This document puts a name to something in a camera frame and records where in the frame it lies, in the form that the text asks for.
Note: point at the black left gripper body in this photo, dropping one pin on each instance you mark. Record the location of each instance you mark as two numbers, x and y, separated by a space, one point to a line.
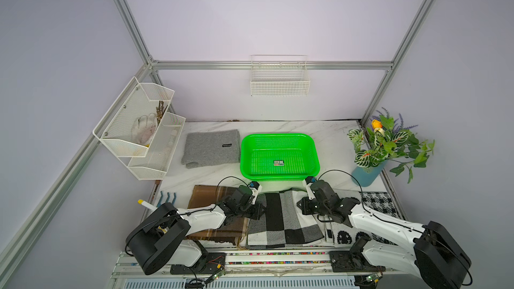
250 211

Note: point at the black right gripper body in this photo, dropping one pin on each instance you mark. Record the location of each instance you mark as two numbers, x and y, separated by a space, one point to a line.
310 206

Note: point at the brown plaid scarf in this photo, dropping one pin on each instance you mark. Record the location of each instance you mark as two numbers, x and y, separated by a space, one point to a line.
211 228

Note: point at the smiley face scarf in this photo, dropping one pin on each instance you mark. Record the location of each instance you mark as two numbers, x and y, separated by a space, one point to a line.
341 235

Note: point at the black white checked scarf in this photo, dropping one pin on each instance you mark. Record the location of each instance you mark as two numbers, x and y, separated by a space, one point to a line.
283 225

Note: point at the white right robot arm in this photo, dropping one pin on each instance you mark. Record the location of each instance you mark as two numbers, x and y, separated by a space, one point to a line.
427 251

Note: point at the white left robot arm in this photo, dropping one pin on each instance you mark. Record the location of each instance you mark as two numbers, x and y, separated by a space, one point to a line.
161 238

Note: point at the green plastic basket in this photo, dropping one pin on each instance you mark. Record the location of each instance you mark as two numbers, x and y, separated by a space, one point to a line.
278 157

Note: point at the grey folded scarf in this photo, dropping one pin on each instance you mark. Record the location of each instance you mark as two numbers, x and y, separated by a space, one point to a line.
204 149

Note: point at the blue plastic rake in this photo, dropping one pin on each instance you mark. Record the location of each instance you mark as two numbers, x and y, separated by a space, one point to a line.
166 198

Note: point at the artificial plant in blue vase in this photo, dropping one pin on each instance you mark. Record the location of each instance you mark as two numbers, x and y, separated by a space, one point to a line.
388 140

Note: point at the yellow spray bottle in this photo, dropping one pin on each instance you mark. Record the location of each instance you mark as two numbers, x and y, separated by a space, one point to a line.
147 205

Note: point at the white glove in shelf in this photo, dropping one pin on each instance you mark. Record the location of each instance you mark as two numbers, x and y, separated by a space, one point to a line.
144 129

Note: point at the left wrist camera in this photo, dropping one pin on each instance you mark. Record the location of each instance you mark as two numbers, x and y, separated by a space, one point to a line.
255 187

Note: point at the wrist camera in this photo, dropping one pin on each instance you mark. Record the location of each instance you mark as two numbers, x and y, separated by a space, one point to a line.
308 182
255 187

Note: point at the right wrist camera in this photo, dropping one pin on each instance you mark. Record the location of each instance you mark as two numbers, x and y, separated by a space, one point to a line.
308 182

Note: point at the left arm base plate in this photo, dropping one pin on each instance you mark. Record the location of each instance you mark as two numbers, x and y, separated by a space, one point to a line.
207 265

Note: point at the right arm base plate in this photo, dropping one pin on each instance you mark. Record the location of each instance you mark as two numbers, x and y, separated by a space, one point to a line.
345 261

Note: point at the white wire wall shelf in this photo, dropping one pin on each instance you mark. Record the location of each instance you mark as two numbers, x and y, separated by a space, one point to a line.
114 129

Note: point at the small white wire basket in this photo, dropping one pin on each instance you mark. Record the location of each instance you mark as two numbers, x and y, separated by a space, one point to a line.
279 75

